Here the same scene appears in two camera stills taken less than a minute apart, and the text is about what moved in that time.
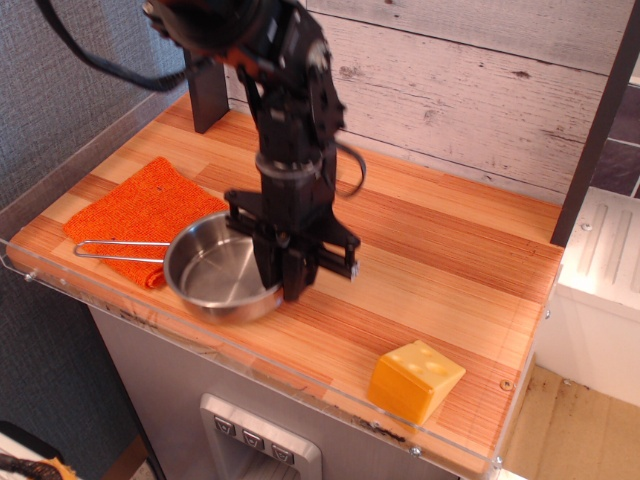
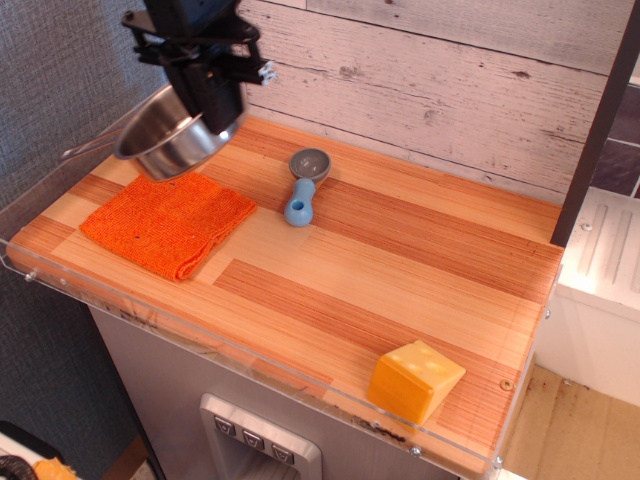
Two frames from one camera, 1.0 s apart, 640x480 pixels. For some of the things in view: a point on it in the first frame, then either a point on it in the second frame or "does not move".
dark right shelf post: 598,135 does not move
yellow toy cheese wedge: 412,381 does not move
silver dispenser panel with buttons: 249,446 does not move
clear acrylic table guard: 16,213 does not move
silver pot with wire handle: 214,267 -> 162,141
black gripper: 298,211 -> 191,37
